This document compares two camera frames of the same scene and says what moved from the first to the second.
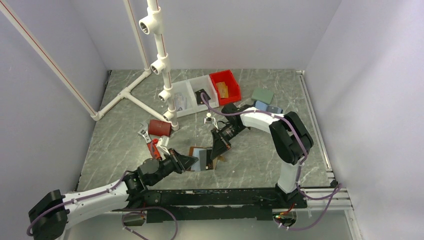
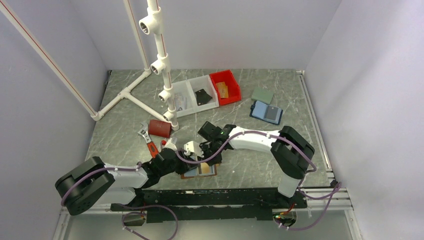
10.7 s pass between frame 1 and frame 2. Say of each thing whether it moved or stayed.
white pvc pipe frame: stayed
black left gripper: stayed
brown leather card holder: moved
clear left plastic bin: stayed
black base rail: stayed
